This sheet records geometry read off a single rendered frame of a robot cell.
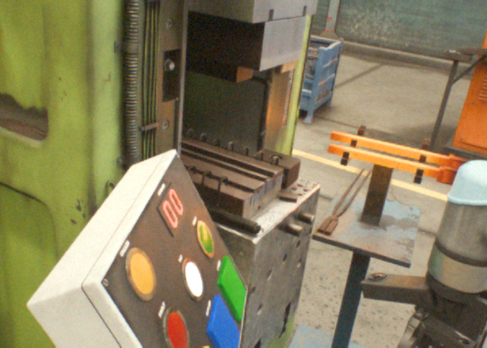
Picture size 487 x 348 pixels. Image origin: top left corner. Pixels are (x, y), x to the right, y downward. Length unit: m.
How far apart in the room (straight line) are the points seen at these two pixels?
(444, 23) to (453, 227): 8.06
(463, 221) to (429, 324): 0.16
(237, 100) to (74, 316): 1.05
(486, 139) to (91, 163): 4.04
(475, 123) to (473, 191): 4.01
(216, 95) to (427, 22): 7.35
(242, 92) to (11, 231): 0.71
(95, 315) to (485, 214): 0.43
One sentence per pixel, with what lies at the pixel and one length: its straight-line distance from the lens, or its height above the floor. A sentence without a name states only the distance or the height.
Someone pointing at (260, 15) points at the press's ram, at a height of 1.38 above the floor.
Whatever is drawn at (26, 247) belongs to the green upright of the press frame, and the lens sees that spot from 1.25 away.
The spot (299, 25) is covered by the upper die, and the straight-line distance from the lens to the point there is 1.14.
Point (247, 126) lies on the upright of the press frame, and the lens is 1.47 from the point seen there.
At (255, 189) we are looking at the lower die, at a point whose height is 0.99.
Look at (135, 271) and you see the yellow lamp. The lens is 0.54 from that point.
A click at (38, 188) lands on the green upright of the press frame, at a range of 1.03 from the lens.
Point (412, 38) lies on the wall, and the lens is 8.76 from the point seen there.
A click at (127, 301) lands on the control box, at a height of 1.16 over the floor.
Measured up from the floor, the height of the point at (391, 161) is 0.98.
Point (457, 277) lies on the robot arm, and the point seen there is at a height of 1.16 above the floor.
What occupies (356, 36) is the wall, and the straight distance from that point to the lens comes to 9.00.
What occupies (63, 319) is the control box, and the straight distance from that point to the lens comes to 0.53.
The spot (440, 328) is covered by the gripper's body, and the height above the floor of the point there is 1.07.
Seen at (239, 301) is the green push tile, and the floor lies 0.99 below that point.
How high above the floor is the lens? 1.49
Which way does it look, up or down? 25 degrees down
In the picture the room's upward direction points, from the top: 7 degrees clockwise
